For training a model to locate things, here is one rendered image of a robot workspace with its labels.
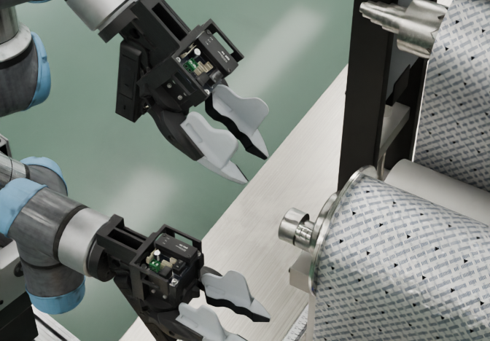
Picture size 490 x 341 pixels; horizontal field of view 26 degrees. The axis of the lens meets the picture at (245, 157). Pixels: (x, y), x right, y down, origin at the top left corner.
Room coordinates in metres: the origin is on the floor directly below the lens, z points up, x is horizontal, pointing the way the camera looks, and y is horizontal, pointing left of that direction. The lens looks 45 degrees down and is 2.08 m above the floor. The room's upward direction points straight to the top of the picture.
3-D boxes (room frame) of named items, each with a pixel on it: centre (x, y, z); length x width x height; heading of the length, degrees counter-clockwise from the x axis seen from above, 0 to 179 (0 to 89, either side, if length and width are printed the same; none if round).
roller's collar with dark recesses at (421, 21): (0.95, -0.21, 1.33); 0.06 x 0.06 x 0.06; 59
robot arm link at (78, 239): (0.83, 0.18, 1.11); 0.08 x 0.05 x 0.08; 149
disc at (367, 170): (0.73, -0.10, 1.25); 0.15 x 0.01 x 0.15; 149
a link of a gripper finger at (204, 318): (0.71, 0.04, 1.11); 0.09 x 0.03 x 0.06; 50
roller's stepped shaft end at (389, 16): (0.98, -0.16, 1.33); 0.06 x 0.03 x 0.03; 59
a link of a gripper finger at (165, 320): (0.73, 0.08, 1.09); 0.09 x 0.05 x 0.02; 50
